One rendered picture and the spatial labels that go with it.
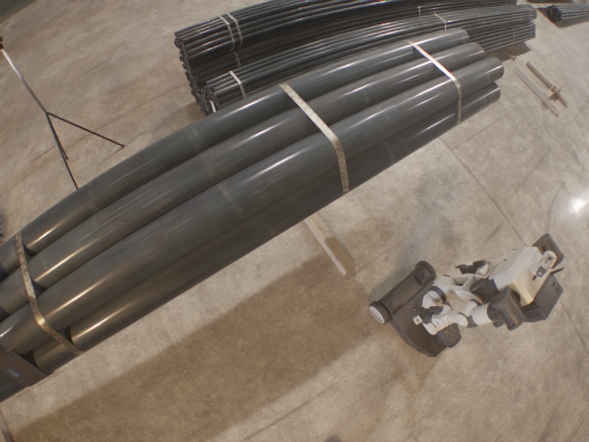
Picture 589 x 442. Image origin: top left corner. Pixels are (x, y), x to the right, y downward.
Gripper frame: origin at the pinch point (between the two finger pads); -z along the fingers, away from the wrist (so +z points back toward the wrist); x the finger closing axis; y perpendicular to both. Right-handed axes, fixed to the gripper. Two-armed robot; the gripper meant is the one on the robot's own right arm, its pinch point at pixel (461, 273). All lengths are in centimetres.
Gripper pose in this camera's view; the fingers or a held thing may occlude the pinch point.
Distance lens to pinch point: 226.2
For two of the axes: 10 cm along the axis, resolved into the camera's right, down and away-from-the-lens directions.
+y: -8.1, 5.2, -2.7
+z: 1.8, -2.3, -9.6
